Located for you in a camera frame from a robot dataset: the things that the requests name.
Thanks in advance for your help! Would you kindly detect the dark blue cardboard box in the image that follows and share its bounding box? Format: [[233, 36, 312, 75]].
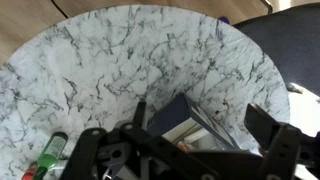
[[145, 93, 242, 152]]

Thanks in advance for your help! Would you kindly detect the black floor cable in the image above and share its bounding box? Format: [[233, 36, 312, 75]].
[[49, 0, 70, 20]]

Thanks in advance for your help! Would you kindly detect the small red capped jar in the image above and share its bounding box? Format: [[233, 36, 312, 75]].
[[21, 161, 38, 180]]

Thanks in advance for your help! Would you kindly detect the dark grey upholstered chair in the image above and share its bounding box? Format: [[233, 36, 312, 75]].
[[232, 2, 320, 98]]

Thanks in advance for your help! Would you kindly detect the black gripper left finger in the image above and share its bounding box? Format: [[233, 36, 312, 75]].
[[59, 101, 214, 180]]

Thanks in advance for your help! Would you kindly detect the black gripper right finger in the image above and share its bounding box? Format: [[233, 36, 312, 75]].
[[199, 103, 320, 180]]

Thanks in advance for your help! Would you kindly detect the green glass bottle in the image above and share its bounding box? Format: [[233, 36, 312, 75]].
[[33, 131, 70, 180]]

